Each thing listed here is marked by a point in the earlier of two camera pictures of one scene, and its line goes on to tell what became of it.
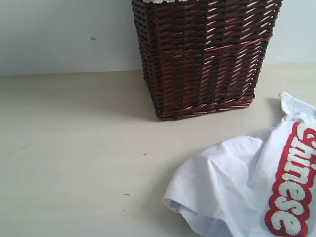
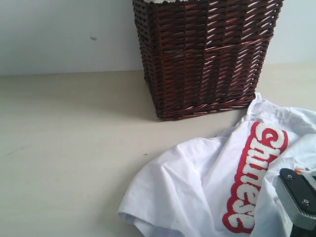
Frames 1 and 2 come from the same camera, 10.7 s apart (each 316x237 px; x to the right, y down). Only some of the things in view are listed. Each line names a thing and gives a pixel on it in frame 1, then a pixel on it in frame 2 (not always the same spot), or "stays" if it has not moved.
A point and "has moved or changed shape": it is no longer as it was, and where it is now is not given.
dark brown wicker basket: [203, 58] stays
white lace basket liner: [162, 1] stays
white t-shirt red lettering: [262, 185] has moved or changed shape
